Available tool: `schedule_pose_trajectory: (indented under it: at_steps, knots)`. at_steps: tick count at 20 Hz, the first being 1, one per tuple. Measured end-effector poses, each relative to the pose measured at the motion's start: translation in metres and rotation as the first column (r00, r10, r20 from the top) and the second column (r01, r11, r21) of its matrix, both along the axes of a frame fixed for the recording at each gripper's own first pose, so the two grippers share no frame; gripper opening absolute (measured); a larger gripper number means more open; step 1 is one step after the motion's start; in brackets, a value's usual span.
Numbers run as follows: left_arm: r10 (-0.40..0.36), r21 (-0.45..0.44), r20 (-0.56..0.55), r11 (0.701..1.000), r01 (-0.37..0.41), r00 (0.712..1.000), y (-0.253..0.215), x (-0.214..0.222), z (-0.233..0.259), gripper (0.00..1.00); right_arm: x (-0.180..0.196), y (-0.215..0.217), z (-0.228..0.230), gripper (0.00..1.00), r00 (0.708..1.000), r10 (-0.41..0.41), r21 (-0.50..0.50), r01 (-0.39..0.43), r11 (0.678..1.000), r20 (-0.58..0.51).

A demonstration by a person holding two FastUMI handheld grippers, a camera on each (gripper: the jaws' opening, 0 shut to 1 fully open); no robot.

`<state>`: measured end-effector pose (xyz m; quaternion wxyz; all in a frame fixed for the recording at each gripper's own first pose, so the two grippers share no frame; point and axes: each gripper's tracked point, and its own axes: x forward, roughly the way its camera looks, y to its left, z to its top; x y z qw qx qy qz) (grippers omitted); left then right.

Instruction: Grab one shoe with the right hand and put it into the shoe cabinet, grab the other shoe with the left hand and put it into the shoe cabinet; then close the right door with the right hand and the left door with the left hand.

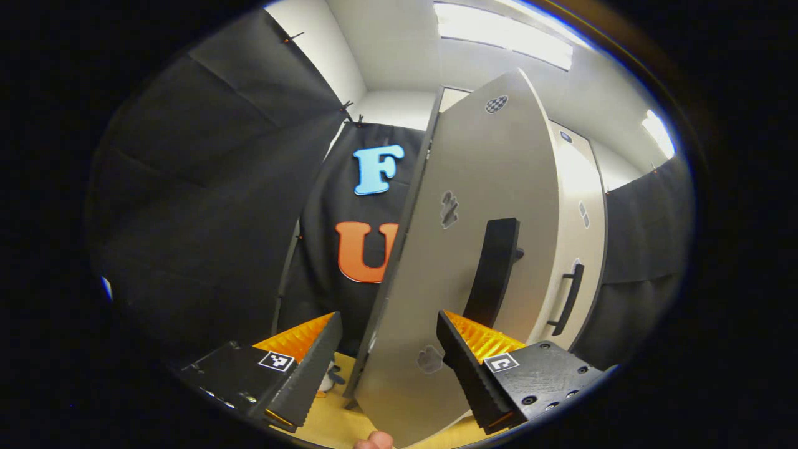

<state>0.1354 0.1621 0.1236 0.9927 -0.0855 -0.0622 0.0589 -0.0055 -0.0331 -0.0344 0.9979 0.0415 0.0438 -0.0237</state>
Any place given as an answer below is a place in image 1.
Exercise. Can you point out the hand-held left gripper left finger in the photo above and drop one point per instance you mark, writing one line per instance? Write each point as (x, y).
(312, 368)

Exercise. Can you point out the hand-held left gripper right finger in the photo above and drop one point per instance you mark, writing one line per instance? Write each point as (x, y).
(474, 368)

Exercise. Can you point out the white shoe cabinet door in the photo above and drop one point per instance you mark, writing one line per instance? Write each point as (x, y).
(576, 231)
(486, 162)

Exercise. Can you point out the white shoe cabinet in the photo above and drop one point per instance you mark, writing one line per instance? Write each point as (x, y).
(413, 187)

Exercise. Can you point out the small white blue object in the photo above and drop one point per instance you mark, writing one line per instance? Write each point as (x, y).
(328, 380)

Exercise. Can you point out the black backdrop cloth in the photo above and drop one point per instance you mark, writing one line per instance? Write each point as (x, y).
(648, 237)
(206, 187)

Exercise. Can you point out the ceiling light panel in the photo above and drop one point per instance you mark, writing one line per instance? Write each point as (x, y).
(659, 134)
(505, 34)

